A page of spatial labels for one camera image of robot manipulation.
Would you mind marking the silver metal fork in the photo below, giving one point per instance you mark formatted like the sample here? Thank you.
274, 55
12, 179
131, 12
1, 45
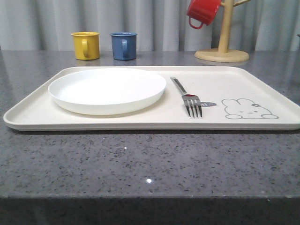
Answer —
191, 102

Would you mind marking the white round plate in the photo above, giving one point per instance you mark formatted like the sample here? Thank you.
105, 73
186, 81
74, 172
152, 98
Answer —
107, 91

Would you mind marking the beige rabbit serving tray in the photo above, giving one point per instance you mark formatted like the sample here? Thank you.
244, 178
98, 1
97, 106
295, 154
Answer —
232, 98

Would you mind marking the blue enamel mug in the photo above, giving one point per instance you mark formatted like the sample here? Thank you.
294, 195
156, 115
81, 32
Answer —
124, 45

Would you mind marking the wooden mug tree stand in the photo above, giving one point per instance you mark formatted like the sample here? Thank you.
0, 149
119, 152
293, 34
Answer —
223, 53

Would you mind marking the yellow enamel mug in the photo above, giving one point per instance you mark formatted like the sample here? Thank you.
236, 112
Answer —
86, 45

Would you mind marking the red enamel mug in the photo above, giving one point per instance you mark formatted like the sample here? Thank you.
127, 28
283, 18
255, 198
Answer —
203, 11

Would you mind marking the grey curtain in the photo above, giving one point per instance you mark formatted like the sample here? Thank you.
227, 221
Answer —
161, 25

